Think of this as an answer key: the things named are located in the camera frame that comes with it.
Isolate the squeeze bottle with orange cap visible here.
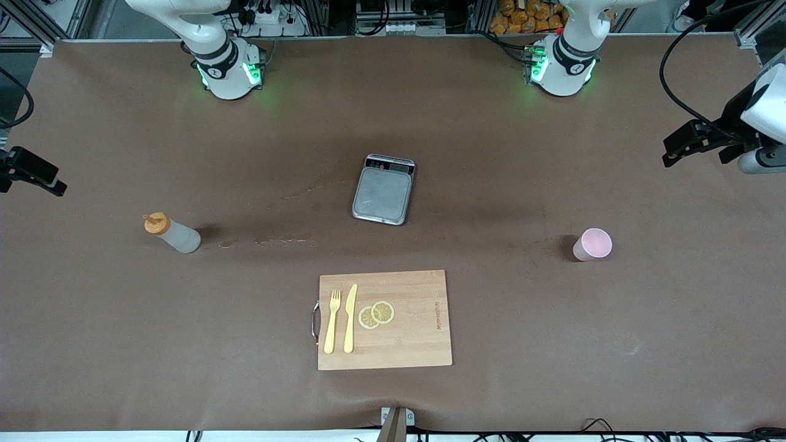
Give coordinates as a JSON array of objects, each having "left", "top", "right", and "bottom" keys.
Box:
[{"left": 143, "top": 212, "right": 202, "bottom": 254}]

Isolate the pink plastic cup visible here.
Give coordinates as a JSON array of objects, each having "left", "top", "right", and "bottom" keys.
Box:
[{"left": 572, "top": 228, "right": 613, "bottom": 263}]

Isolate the bag of orange snacks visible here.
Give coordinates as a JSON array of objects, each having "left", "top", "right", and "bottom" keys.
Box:
[{"left": 489, "top": 0, "right": 569, "bottom": 34}]

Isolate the white power strip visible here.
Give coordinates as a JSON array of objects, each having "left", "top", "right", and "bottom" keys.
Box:
[{"left": 243, "top": 0, "right": 308, "bottom": 36}]

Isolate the silver digital kitchen scale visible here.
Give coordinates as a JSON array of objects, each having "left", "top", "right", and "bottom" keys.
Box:
[{"left": 351, "top": 153, "right": 417, "bottom": 227}]

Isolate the yellow plastic fork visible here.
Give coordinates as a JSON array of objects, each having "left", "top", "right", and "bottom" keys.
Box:
[{"left": 324, "top": 289, "right": 341, "bottom": 355}]

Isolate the yellow plastic knife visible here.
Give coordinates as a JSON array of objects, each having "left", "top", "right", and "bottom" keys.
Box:
[{"left": 343, "top": 283, "right": 358, "bottom": 354}]

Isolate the wooden cutting board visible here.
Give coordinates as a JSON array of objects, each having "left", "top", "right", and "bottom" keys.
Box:
[{"left": 311, "top": 269, "right": 453, "bottom": 371}]

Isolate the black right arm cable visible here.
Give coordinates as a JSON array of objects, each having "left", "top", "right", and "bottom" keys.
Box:
[{"left": 0, "top": 66, "right": 35, "bottom": 130}]

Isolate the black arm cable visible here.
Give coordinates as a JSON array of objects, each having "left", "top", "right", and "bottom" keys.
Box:
[
  {"left": 659, "top": 0, "right": 786, "bottom": 145},
  {"left": 0, "top": 66, "right": 35, "bottom": 130}
]

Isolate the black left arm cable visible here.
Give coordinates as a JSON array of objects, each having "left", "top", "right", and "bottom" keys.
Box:
[{"left": 659, "top": 0, "right": 786, "bottom": 145}]

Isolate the black floor cable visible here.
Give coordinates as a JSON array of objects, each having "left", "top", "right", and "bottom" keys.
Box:
[{"left": 577, "top": 417, "right": 621, "bottom": 438}]

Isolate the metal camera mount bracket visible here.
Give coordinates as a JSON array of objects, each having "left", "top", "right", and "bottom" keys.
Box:
[{"left": 376, "top": 406, "right": 416, "bottom": 442}]

